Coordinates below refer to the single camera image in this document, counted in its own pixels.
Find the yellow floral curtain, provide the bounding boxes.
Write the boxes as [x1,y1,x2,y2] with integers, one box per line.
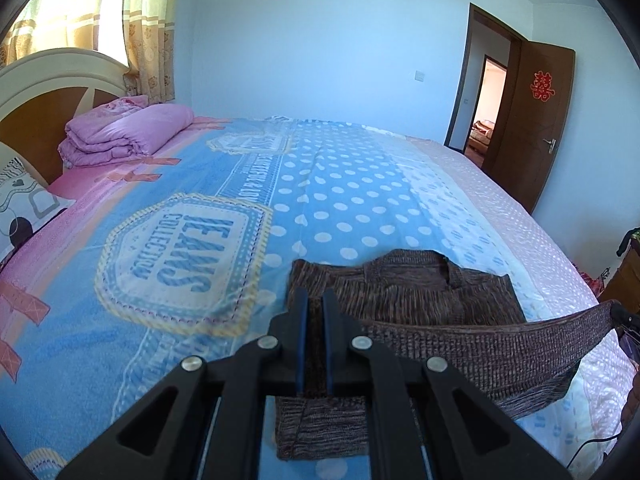
[0,0,128,67]
[122,0,177,107]

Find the red paper door decoration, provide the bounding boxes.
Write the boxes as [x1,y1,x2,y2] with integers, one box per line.
[531,71,555,100]

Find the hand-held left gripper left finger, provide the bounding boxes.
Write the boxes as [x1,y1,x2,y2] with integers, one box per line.
[55,287,311,480]

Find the folded pink quilt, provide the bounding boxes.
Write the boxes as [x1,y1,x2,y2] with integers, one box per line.
[57,96,195,170]

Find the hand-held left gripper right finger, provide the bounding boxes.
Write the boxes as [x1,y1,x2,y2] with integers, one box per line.
[321,289,573,480]

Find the black cable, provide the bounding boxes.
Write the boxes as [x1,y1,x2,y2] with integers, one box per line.
[567,435,622,470]

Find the wooden cabinet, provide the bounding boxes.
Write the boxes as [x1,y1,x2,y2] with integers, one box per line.
[611,247,640,307]

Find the red patterned cloth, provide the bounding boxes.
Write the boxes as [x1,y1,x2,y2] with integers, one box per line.
[575,260,612,297]

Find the brown knit sweater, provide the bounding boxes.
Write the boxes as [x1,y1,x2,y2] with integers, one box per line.
[272,249,613,461]

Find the dark wooden door frame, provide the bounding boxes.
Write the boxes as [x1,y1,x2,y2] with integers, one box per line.
[444,2,528,161]

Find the grey patterned pillow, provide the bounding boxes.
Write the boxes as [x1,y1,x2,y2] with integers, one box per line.
[0,142,77,263]

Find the dark cloth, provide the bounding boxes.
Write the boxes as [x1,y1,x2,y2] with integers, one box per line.
[617,229,640,257]

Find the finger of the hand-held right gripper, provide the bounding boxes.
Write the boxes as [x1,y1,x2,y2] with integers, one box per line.
[609,300,640,346]

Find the bed with blue sheet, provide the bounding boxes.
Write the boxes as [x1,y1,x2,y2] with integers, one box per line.
[0,116,638,480]

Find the cream wooden headboard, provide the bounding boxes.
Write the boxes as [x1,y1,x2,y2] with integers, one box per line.
[0,47,148,186]

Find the patterned sofa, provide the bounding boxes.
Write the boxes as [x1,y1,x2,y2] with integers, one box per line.
[467,120,496,157]

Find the brown wooden door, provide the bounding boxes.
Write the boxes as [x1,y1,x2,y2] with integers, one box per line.
[481,41,576,213]

